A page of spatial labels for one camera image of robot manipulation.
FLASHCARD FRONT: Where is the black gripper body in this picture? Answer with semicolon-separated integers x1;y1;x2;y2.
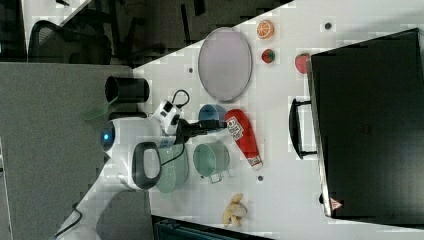
175;119;200;144

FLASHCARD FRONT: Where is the red ketchup bottle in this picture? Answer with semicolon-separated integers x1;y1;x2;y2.
225;109;263;171

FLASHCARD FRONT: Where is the black cylinder container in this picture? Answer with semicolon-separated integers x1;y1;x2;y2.
105;76;150;103
108;112;147;121

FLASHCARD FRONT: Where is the black office chair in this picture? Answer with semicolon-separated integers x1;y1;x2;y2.
27;20;112;65

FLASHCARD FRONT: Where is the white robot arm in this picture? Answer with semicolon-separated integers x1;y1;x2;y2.
101;117;226;192

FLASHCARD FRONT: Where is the green mug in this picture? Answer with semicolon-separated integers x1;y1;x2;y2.
193;141;230;184

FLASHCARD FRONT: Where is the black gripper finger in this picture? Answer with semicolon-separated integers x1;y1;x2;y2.
199;120;227;130

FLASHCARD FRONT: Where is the small red toy strawberry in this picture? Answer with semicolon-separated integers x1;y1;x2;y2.
261;49;275;64

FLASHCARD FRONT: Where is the lilac round plate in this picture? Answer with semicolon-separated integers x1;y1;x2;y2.
198;27;253;102

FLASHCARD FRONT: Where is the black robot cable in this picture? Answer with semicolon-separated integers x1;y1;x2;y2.
49;89;191;240

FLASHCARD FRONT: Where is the green spatula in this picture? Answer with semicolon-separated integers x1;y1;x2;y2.
82;97;117;121

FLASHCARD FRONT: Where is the black toaster oven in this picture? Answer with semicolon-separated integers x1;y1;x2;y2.
305;28;424;229

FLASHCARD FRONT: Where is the blue plastic cup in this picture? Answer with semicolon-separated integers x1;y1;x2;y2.
198;104;226;133

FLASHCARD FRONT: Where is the green perforated strainer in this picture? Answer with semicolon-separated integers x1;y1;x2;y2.
156;144;189;194

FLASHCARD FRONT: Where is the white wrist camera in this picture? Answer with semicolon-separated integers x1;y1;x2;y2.
152;100;181;135

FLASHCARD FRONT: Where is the large red toy strawberry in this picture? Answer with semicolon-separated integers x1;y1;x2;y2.
295;53;310;74

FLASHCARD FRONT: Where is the toy orange slice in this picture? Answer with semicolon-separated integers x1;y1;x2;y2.
257;20;275;39

